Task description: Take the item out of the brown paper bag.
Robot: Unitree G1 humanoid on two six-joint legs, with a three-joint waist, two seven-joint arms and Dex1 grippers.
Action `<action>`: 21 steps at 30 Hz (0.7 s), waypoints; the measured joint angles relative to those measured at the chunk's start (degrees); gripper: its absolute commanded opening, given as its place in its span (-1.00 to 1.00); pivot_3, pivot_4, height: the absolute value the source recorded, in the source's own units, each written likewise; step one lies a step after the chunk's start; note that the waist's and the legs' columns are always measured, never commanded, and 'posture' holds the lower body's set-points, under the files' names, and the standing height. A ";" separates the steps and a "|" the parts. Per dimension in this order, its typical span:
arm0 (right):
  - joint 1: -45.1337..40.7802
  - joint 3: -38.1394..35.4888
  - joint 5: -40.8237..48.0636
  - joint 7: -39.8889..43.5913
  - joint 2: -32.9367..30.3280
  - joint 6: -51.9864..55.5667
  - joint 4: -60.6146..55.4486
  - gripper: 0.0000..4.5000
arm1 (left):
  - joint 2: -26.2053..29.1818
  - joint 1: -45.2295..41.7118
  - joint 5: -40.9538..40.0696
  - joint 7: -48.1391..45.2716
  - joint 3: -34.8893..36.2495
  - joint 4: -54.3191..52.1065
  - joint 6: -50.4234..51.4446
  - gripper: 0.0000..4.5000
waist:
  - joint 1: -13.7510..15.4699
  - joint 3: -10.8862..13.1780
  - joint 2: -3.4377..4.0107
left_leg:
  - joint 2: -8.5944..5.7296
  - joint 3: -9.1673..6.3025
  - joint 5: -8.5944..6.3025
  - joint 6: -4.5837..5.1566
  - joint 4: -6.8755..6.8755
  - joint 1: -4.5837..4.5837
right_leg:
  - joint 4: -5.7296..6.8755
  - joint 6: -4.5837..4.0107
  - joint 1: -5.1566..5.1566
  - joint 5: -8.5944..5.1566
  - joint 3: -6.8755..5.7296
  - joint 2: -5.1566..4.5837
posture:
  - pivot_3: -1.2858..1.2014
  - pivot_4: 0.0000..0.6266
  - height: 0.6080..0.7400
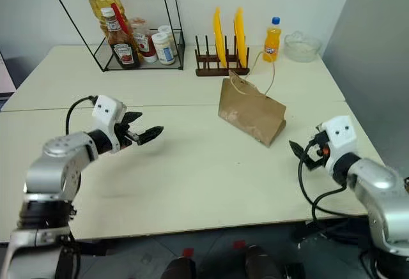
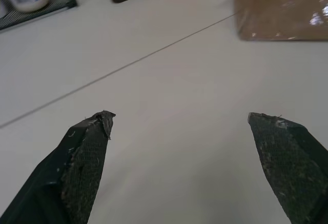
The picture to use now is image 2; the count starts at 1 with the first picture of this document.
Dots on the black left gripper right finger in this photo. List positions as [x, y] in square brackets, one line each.
[289, 167]

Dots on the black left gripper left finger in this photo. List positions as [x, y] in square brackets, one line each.
[64, 178]

